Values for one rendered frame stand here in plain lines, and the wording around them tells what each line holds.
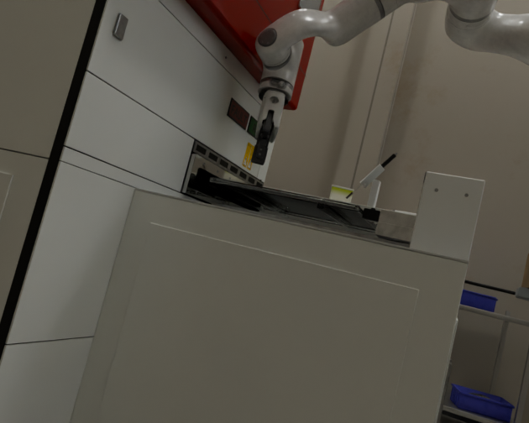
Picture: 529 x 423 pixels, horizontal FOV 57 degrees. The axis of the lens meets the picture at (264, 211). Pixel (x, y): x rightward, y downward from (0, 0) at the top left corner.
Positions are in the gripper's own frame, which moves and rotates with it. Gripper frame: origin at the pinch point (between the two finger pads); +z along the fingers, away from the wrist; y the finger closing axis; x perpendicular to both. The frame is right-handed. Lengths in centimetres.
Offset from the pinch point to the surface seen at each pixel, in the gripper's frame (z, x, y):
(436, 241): 18.5, -30.3, -34.5
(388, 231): 13.8, -29.1, -14.5
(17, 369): 54, 31, -23
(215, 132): -4.7, 11.8, 5.4
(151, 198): 19.7, 19.1, -15.1
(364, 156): -106, -90, 240
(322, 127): -132, -58, 268
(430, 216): 14.5, -28.8, -34.2
